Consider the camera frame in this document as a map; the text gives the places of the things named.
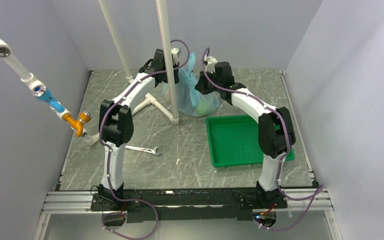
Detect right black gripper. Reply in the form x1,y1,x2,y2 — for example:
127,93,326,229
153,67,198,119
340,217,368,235
195,69,223,96

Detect light blue plastic bag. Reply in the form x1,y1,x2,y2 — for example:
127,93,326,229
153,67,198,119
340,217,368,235
175,53,220,117

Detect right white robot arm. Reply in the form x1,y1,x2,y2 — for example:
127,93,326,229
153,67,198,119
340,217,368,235
195,56,296,208

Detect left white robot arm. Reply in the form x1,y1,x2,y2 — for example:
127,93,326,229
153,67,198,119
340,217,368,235
98,49,168,210

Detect green fake apple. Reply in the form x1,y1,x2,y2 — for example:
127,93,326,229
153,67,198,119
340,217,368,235
194,101,215,117

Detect white PVC pipe stand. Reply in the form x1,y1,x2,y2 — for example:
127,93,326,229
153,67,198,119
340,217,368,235
85,0,181,147

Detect green plastic tray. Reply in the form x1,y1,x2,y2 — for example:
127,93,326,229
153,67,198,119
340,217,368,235
206,114,287,168

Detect silver combination wrench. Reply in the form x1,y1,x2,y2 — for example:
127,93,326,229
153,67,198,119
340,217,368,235
125,145,163,157

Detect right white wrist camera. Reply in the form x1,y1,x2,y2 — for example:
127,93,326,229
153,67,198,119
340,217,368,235
203,56,218,74

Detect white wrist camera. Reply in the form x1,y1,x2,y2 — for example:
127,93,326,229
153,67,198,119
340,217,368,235
171,47,182,65
203,56,218,74

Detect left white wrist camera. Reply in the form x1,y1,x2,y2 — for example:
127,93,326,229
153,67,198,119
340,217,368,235
171,47,182,65

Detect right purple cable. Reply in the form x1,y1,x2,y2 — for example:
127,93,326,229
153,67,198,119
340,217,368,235
201,46,324,232

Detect purple cable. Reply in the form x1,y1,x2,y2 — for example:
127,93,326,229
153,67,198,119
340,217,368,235
98,39,192,240
201,46,324,232

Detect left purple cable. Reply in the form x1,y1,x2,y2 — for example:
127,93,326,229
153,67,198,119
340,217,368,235
98,39,192,240

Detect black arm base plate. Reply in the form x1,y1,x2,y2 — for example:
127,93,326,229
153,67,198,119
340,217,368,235
90,187,288,223

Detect aluminium rail frame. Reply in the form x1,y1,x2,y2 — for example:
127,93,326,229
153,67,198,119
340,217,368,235
33,187,343,240

